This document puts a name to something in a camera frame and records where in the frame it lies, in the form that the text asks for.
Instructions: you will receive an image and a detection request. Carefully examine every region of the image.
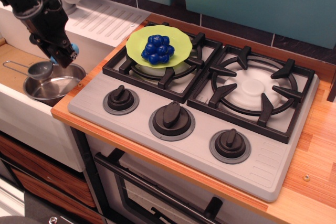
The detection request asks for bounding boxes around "stainless steel pot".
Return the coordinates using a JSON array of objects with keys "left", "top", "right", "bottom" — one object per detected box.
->
[{"left": 2, "top": 60, "right": 87, "bottom": 106}]

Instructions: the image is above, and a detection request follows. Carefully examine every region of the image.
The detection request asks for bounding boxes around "black left burner grate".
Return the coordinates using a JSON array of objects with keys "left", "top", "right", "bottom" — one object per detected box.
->
[{"left": 103, "top": 31, "right": 222, "bottom": 103}]

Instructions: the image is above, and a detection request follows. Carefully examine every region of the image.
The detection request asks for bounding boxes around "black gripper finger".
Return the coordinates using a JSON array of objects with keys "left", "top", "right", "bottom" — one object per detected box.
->
[
  {"left": 37, "top": 41, "right": 54, "bottom": 59},
  {"left": 51, "top": 45, "right": 78, "bottom": 68}
]

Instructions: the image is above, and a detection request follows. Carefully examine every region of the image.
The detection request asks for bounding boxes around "lime green plastic plate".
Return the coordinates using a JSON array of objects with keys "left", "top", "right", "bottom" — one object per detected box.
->
[{"left": 125, "top": 25, "right": 193, "bottom": 69}]

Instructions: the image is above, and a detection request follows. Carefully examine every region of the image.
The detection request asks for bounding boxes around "wooden drawer front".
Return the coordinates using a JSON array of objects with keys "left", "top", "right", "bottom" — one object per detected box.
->
[{"left": 1, "top": 132, "right": 103, "bottom": 223}]

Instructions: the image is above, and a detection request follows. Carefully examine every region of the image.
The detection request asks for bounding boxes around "grey toy stove top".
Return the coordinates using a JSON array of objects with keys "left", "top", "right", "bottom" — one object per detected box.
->
[{"left": 67, "top": 31, "right": 320, "bottom": 203}]

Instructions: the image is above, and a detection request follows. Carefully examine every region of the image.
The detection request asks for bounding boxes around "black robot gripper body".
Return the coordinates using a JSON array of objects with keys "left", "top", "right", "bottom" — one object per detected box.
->
[{"left": 19, "top": 0, "right": 71, "bottom": 49}]

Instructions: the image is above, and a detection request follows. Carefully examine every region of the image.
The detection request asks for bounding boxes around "black left stove knob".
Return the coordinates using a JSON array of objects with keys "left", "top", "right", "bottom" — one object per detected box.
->
[{"left": 103, "top": 85, "right": 140, "bottom": 115}]

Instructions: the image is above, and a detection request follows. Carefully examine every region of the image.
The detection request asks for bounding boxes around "black middle stove knob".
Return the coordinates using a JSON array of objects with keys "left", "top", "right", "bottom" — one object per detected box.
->
[{"left": 149, "top": 101, "right": 196, "bottom": 142}]

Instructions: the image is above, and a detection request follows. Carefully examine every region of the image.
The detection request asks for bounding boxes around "black stove knob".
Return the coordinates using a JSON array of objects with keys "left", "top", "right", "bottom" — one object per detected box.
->
[
  {"left": 209, "top": 129, "right": 251, "bottom": 165},
  {"left": 149, "top": 101, "right": 196, "bottom": 142},
  {"left": 103, "top": 85, "right": 140, "bottom": 115}
]

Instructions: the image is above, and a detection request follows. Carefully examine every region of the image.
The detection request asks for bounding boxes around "white toy sink unit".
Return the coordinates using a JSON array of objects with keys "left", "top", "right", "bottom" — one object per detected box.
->
[{"left": 1, "top": 0, "right": 149, "bottom": 172}]

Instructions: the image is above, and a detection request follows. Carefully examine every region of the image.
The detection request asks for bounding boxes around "blue grey toy spoon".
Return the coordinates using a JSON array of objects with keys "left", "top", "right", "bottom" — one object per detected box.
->
[{"left": 28, "top": 44, "right": 76, "bottom": 80}]

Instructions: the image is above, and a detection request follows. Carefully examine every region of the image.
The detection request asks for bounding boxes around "black right stove knob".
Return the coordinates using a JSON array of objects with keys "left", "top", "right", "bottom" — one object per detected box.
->
[{"left": 209, "top": 129, "right": 251, "bottom": 165}]

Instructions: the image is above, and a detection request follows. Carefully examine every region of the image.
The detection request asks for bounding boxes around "black burner grate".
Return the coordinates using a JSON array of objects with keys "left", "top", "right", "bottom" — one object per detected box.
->
[
  {"left": 187, "top": 45, "right": 319, "bottom": 144},
  {"left": 103, "top": 31, "right": 222, "bottom": 103}
]

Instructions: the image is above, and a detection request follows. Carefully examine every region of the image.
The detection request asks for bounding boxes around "oven door with handle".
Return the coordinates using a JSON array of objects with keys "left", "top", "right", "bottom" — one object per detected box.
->
[{"left": 94, "top": 148, "right": 267, "bottom": 223}]

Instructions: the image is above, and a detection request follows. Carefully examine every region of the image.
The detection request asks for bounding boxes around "black right burner grate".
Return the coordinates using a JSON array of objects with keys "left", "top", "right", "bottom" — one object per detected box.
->
[{"left": 187, "top": 45, "right": 319, "bottom": 144}]

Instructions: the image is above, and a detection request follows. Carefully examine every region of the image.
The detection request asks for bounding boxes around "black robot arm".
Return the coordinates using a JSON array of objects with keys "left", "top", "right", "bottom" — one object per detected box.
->
[{"left": 1, "top": 0, "right": 78, "bottom": 68}]

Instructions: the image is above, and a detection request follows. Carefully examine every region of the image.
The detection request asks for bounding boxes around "blue toy blueberry cluster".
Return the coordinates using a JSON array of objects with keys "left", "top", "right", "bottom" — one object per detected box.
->
[{"left": 141, "top": 35, "right": 175, "bottom": 65}]

